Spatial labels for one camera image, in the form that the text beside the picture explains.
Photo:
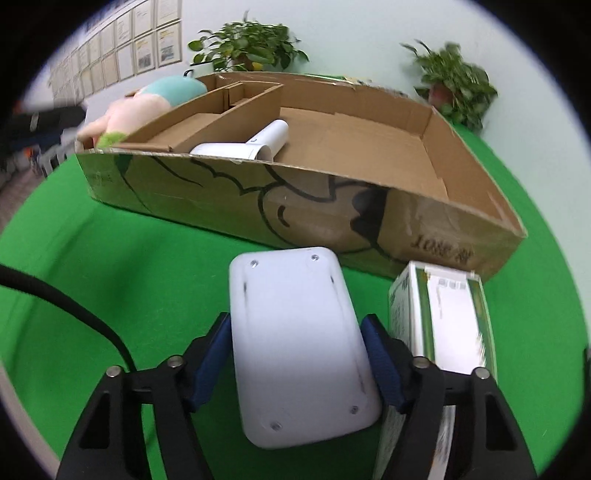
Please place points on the green and white carton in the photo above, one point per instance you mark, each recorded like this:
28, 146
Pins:
455, 323

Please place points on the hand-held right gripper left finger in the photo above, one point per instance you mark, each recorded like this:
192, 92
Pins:
210, 364

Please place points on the small potted green plant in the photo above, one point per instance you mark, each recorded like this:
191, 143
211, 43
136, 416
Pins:
457, 87

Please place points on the cardboard divider insert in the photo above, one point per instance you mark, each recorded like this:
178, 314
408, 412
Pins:
203, 124

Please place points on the pink and teal plush toy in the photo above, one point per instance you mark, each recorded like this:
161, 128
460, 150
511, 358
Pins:
138, 110

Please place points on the white plastic device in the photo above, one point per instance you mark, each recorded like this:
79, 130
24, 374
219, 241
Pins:
300, 346

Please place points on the group of framed certificates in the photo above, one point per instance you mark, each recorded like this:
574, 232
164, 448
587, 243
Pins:
124, 50

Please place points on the large potted green plant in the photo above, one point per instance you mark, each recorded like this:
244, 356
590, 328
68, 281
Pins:
249, 44

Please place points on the green tablecloth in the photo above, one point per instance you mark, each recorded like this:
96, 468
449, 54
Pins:
115, 267

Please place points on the large cardboard box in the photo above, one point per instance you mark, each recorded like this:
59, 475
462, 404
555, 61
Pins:
351, 138

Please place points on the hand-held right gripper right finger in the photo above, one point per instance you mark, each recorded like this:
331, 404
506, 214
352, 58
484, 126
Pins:
381, 360

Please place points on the white hair dryer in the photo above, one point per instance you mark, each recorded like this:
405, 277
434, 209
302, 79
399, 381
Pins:
272, 136

